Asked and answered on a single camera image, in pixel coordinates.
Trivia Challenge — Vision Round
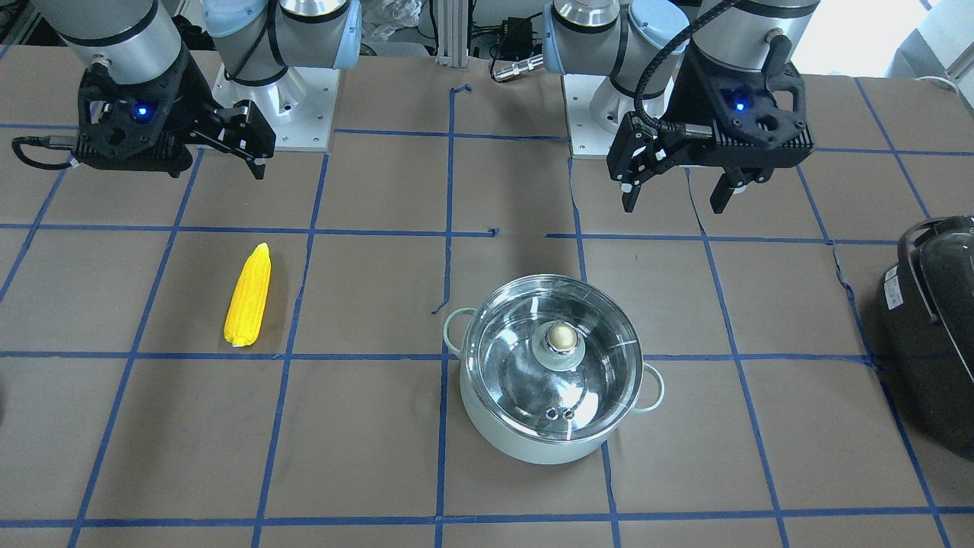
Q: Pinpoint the aluminium frame post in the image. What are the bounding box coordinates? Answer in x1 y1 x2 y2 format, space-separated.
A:
431 1 472 72

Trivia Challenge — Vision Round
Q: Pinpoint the black rice cooker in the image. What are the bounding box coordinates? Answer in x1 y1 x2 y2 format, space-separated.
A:
877 215 973 459

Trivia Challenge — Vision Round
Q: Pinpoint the black power adapter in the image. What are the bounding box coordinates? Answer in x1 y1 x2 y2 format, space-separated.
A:
493 17 535 60

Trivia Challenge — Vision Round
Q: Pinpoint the glass pot lid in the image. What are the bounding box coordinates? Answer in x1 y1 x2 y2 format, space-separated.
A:
461 275 645 442

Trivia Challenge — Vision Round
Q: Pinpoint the yellow corn cob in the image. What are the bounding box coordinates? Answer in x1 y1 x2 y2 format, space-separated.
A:
223 242 272 348

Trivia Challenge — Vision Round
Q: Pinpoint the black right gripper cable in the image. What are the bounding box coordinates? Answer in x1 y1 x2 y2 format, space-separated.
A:
11 135 81 171

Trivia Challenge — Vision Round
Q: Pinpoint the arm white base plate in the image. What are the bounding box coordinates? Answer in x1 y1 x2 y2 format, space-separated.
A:
562 74 633 160
212 65 343 152

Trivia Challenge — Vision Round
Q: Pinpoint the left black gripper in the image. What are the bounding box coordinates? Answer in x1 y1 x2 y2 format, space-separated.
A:
606 46 815 215

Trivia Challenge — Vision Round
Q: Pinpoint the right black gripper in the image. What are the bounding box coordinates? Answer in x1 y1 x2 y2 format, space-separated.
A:
74 52 277 180

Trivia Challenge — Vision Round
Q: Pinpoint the pale green electric pot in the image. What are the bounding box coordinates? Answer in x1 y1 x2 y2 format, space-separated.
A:
443 275 666 466

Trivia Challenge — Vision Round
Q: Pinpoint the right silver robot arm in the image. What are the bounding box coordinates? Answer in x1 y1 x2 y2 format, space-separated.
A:
11 1 362 180

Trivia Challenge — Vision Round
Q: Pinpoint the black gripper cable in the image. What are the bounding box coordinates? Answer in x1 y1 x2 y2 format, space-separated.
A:
634 0 739 138
11 135 81 171

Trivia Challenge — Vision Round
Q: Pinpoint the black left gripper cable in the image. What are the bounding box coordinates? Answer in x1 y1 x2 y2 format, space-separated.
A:
634 0 739 138

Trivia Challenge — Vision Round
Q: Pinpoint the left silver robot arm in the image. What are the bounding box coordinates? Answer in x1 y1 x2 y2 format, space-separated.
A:
542 1 818 214

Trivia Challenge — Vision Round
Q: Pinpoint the silver cable connector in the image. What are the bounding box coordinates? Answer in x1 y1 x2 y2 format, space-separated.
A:
491 53 545 84

